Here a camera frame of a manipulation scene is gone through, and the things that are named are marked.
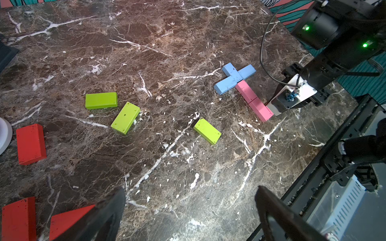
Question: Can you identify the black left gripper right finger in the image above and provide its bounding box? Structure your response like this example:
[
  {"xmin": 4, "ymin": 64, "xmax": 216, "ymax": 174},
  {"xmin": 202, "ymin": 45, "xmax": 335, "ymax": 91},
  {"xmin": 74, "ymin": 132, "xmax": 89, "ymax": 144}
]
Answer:
[{"xmin": 255, "ymin": 185, "xmax": 326, "ymax": 241}]

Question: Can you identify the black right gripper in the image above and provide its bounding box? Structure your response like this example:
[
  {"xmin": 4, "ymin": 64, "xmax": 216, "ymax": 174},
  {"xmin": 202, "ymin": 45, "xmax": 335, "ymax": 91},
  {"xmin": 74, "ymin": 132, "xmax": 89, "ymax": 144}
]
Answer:
[{"xmin": 297, "ymin": 42, "xmax": 383, "ymax": 92}]

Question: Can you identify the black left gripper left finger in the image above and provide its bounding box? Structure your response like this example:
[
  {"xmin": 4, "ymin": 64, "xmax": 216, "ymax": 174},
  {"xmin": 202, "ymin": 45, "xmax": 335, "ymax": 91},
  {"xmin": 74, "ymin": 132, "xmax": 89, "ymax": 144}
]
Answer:
[{"xmin": 54, "ymin": 187, "xmax": 126, "ymax": 241}]

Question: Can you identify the blue block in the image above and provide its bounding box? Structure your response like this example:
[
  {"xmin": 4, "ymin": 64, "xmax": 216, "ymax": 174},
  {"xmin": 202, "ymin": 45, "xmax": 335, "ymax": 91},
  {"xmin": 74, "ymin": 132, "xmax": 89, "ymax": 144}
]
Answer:
[
  {"xmin": 238, "ymin": 64, "xmax": 256, "ymax": 80},
  {"xmin": 222, "ymin": 63, "xmax": 238, "ymax": 77},
  {"xmin": 214, "ymin": 76, "xmax": 243, "ymax": 95}
]

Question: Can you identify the green block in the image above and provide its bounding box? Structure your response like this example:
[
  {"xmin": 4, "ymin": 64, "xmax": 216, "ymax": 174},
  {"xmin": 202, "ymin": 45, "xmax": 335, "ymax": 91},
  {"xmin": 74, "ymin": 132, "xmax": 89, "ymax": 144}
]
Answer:
[
  {"xmin": 194, "ymin": 118, "xmax": 221, "ymax": 145},
  {"xmin": 85, "ymin": 92, "xmax": 118, "ymax": 109},
  {"xmin": 111, "ymin": 102, "xmax": 140, "ymax": 135}
]

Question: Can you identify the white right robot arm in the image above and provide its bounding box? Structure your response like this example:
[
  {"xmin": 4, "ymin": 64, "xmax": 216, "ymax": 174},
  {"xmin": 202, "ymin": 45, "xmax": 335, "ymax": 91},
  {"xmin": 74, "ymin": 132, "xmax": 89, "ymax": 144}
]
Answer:
[{"xmin": 291, "ymin": 1, "xmax": 386, "ymax": 91}]

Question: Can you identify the red block front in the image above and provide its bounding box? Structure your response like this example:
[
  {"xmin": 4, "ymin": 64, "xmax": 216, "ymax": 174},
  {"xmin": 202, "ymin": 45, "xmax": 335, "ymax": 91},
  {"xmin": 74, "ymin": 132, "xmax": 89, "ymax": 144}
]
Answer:
[{"xmin": 1, "ymin": 197, "xmax": 37, "ymax": 241}]

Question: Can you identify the red block near button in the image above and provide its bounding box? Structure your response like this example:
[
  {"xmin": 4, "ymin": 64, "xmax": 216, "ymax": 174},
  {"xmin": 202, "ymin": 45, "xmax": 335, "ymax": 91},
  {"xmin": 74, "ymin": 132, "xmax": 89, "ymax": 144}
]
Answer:
[{"xmin": 16, "ymin": 124, "xmax": 47, "ymax": 165}]

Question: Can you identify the green dome push button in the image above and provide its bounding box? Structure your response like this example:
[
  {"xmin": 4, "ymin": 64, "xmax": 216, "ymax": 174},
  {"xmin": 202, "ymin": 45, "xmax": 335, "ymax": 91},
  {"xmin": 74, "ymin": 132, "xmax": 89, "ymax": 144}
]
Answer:
[{"xmin": 0, "ymin": 117, "xmax": 13, "ymax": 155}]

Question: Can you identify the folded black chess board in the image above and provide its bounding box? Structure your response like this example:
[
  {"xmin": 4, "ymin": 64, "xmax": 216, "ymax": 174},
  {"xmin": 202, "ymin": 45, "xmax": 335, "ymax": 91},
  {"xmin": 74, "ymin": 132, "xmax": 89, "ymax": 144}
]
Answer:
[{"xmin": 0, "ymin": 42, "xmax": 19, "ymax": 72}]

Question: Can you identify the white slotted cable duct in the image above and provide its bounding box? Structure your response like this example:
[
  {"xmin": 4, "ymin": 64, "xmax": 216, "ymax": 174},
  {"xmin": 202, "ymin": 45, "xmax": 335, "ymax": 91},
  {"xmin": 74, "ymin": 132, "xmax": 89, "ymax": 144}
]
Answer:
[{"xmin": 307, "ymin": 175, "xmax": 365, "ymax": 241}]

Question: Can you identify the black front rail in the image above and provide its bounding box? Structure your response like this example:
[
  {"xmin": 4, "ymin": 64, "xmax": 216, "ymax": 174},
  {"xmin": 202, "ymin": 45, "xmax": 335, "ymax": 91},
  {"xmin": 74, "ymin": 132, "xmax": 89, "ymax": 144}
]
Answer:
[{"xmin": 249, "ymin": 95, "xmax": 386, "ymax": 241}]

